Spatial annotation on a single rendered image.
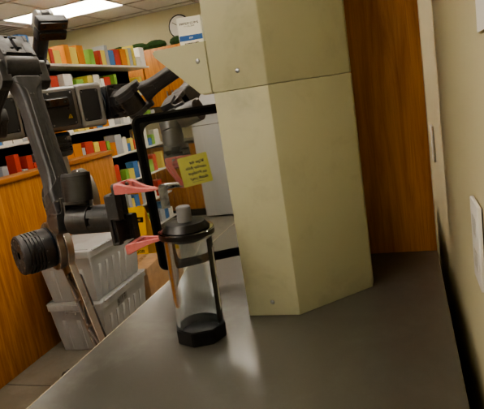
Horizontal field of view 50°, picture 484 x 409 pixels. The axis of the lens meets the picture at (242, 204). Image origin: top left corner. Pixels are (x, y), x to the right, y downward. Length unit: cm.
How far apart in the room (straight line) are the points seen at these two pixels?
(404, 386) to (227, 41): 67
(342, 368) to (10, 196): 279
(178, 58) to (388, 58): 54
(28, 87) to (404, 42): 88
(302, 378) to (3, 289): 265
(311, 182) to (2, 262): 254
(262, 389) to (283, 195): 37
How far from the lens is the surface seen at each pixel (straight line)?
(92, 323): 237
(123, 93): 182
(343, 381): 87
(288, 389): 87
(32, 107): 125
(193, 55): 105
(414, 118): 135
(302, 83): 105
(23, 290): 348
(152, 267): 400
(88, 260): 321
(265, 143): 101
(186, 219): 98
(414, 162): 136
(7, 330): 340
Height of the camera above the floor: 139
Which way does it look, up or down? 12 degrees down
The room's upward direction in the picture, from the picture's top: 9 degrees counter-clockwise
